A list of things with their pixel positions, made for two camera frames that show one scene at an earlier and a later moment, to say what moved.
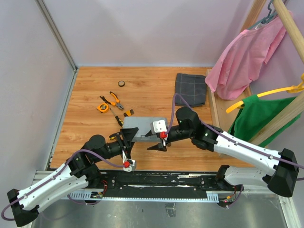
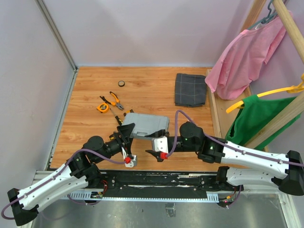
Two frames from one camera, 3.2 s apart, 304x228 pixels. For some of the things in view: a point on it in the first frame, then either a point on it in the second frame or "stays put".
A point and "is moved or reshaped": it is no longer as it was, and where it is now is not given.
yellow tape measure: [103, 108] stays put
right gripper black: [158, 146] -> [159, 133]
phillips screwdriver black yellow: [121, 123] stays put
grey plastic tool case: [144, 124] is moved or reshaped
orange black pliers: [119, 105] stays put
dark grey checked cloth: [192, 88] stays put
